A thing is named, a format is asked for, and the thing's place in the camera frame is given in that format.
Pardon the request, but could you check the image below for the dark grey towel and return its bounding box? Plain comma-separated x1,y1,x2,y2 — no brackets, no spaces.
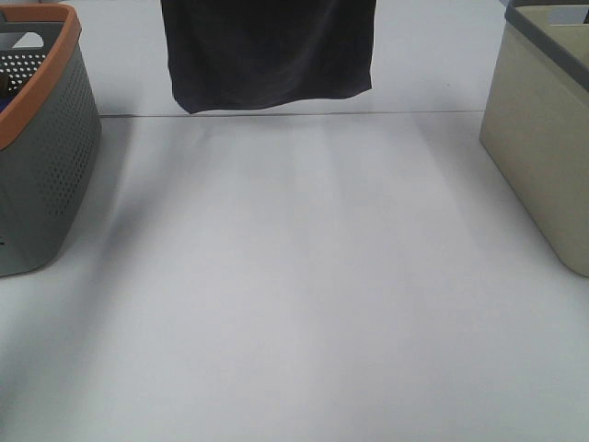
161,0,376,114

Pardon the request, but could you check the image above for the blue towel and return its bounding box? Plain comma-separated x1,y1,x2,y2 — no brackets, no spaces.
0,96,14,112

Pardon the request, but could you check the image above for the brown towel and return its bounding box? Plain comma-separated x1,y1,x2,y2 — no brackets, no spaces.
0,73,11,97

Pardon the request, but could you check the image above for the beige bin grey rim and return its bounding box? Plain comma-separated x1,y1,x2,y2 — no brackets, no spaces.
479,1,588,275

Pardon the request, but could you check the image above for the grey perforated basket orange rim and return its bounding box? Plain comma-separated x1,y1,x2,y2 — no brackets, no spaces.
1,3,101,277

